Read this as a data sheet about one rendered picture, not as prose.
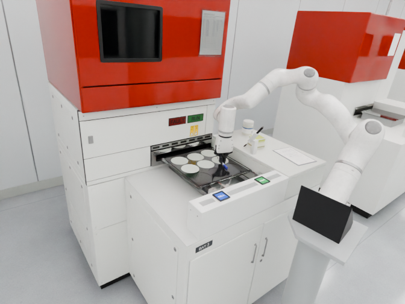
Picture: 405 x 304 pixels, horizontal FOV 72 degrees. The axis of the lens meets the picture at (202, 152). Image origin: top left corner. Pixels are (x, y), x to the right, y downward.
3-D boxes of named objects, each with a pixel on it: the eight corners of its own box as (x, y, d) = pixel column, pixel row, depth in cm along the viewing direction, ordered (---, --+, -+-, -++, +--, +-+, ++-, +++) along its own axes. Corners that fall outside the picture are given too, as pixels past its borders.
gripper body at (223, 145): (231, 130, 158) (228, 148, 162) (214, 131, 154) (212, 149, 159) (236, 135, 151) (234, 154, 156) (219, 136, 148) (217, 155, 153)
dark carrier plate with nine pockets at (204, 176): (164, 159, 161) (164, 158, 161) (210, 148, 180) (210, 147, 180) (199, 187, 136) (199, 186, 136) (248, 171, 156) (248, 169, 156)
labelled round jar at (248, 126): (239, 133, 189) (241, 120, 185) (246, 131, 193) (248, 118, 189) (246, 136, 184) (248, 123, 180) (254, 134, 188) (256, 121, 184)
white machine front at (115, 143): (85, 184, 144) (76, 110, 128) (208, 152, 191) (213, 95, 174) (87, 187, 142) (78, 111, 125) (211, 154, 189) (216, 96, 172)
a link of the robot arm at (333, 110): (367, 151, 123) (357, 162, 138) (389, 135, 124) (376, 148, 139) (291, 81, 143) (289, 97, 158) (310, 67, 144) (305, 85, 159)
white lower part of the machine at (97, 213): (70, 231, 227) (56, 139, 192) (159, 201, 273) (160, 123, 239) (99, 296, 177) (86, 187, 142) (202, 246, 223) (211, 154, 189)
